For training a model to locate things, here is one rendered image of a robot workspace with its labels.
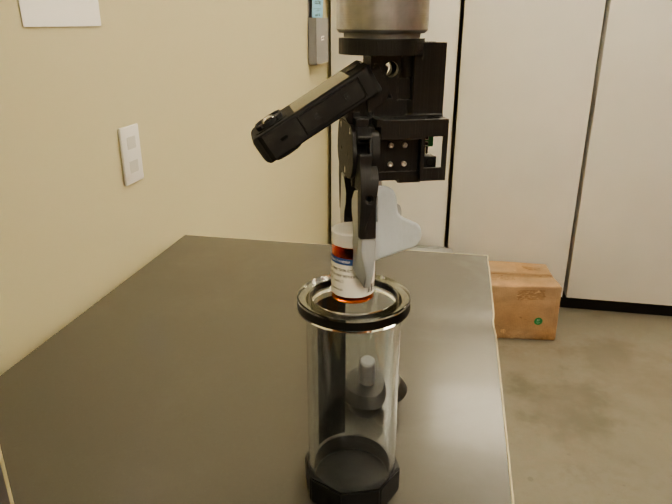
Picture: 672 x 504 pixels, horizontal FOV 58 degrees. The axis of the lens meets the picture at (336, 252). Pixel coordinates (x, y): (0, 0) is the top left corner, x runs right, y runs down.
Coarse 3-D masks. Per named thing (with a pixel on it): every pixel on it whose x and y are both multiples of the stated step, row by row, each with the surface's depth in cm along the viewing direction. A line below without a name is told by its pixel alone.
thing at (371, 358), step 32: (320, 288) 60; (384, 288) 60; (352, 320) 52; (320, 352) 56; (352, 352) 55; (384, 352) 56; (320, 384) 57; (352, 384) 56; (384, 384) 57; (320, 416) 59; (352, 416) 57; (384, 416) 58; (320, 448) 60; (352, 448) 58; (384, 448) 60; (320, 480) 61; (352, 480) 60; (384, 480) 61
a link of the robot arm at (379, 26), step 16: (352, 0) 46; (368, 0) 45; (384, 0) 45; (400, 0) 45; (416, 0) 46; (336, 16) 49; (352, 16) 46; (368, 16) 46; (384, 16) 46; (400, 16) 46; (416, 16) 46; (352, 32) 47; (368, 32) 46; (384, 32) 46; (400, 32) 46; (416, 32) 47
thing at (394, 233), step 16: (384, 192) 51; (352, 208) 53; (384, 208) 52; (384, 224) 52; (400, 224) 52; (416, 224) 52; (368, 240) 51; (384, 240) 52; (400, 240) 52; (416, 240) 53; (368, 256) 52; (384, 256) 53; (368, 272) 53
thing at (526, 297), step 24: (504, 264) 300; (528, 264) 301; (504, 288) 277; (528, 288) 276; (552, 288) 274; (504, 312) 280; (528, 312) 279; (552, 312) 279; (504, 336) 286; (528, 336) 285; (552, 336) 283
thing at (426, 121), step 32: (384, 64) 49; (416, 64) 49; (384, 96) 50; (416, 96) 50; (352, 128) 49; (384, 128) 49; (416, 128) 49; (448, 128) 50; (352, 160) 49; (384, 160) 51; (416, 160) 51
